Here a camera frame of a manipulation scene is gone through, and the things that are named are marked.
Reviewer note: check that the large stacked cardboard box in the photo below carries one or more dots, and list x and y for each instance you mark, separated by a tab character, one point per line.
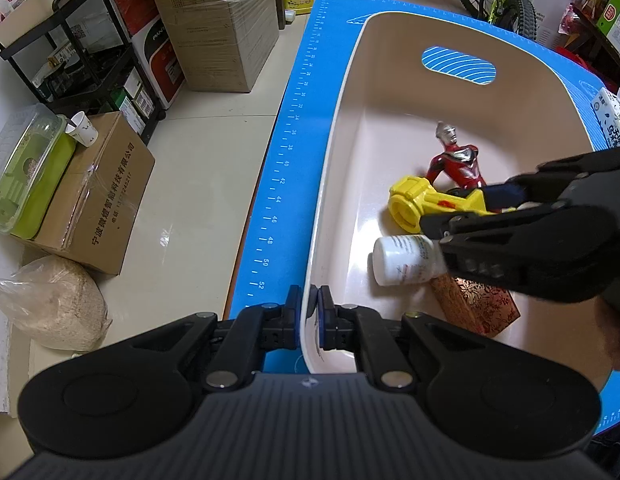
221	45

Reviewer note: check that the dark wooden side table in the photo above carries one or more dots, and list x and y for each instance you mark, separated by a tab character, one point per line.
587	43

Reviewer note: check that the white tissue box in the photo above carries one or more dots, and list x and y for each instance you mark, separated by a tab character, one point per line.
606	106

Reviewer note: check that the blue silicone baking mat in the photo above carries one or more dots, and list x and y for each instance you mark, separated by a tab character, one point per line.
278	235

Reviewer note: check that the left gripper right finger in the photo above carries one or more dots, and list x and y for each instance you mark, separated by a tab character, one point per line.
366	335

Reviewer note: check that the floor cardboard box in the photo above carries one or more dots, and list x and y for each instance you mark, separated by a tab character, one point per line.
93	210

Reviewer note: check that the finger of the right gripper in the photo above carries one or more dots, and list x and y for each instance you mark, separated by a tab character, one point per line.
551	179
475	247

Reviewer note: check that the beige plastic storage bin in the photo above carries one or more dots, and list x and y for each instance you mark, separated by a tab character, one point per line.
429	114

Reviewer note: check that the bag of grain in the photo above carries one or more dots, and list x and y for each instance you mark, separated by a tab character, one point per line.
57	303

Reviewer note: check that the black metal shelf rack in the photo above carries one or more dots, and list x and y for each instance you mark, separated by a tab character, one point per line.
75	55

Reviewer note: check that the green white product box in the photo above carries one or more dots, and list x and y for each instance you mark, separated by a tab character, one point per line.
609	23

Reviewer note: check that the green lidded plastic container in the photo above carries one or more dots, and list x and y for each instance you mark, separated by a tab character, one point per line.
35	151

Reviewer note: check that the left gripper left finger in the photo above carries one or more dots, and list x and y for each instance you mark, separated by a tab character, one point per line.
240	346

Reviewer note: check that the white pill bottle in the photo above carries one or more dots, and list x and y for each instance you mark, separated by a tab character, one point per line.
407	260

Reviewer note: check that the white paper cup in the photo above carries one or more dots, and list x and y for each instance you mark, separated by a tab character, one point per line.
81	129

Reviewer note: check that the red floral patterned box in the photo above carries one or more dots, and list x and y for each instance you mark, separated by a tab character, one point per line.
482	309

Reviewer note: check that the yellow plastic toy tool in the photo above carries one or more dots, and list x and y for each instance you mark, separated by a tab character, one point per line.
412	198

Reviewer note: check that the red Ultraman figure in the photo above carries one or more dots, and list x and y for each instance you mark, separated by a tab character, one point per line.
458	162

